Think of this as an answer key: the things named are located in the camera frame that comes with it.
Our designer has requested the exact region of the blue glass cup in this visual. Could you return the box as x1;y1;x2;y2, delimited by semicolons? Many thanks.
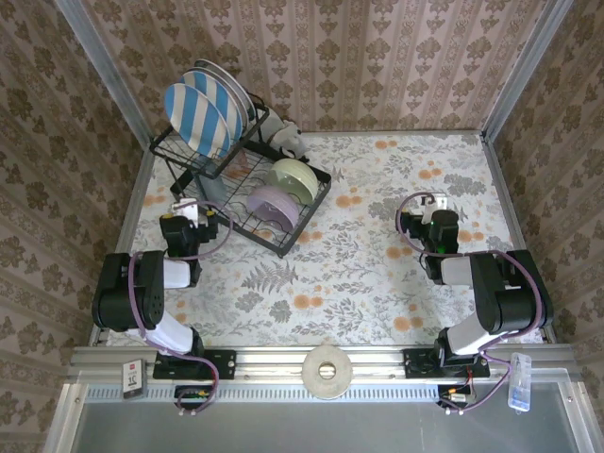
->
200;158;232;204

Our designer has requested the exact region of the purple bowl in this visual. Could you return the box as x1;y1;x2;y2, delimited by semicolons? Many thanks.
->
245;184;301;228

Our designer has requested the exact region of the black wire dish rack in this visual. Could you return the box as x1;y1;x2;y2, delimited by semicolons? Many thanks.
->
149;96;333;259

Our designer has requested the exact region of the green bowl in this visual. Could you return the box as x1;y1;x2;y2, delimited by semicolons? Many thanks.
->
262;158;320;207

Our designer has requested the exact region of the small blue striped plate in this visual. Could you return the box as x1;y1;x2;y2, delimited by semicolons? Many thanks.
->
163;82;232;159

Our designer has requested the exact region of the large blue striped plate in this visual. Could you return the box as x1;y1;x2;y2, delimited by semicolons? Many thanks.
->
181;68;246;143

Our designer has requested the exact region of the green rimmed white plate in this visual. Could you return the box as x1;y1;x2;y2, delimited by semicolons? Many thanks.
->
193;58;259;122

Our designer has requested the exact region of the white black patterned mug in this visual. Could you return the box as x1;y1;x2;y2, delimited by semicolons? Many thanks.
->
276;121;311;160

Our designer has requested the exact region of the floral table mat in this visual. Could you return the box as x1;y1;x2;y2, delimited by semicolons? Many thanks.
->
104;131;545;348

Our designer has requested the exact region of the black white card box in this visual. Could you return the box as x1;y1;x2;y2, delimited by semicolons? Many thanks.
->
121;359;147;400

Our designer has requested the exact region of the clear plastic box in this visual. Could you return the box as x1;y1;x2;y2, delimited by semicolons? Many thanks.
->
507;351;533;411

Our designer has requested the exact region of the white tape roll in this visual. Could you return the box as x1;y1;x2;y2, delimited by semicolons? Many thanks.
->
302;345;353;401

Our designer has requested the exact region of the grey metal panel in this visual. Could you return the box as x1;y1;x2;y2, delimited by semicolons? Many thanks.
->
44;381;604;453

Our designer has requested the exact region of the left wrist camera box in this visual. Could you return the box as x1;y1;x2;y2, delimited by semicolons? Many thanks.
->
171;197;200;222

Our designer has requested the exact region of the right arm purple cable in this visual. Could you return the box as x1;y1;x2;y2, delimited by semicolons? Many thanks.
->
397;191;544;416

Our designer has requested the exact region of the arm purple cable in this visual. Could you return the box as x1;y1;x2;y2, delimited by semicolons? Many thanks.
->
397;191;544;416
126;200;235;419

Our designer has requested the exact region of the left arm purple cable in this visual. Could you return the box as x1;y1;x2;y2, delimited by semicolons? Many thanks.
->
126;200;235;419

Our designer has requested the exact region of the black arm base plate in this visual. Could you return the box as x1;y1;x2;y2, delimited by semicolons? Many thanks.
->
403;348;492;378
153;349;237;381

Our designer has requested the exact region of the aluminium rail beam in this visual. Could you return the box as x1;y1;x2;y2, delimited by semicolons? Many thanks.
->
68;344;579;383

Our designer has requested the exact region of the black connector bracket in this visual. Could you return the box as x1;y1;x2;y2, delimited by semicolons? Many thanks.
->
174;384;213;411
436;384;476;410

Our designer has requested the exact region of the grey slotted cable duct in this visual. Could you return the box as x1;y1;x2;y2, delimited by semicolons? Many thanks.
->
87;382;515;405

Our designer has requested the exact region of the aluminium corner post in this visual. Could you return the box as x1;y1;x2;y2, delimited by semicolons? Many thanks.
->
479;0;576;143
52;0;158;148

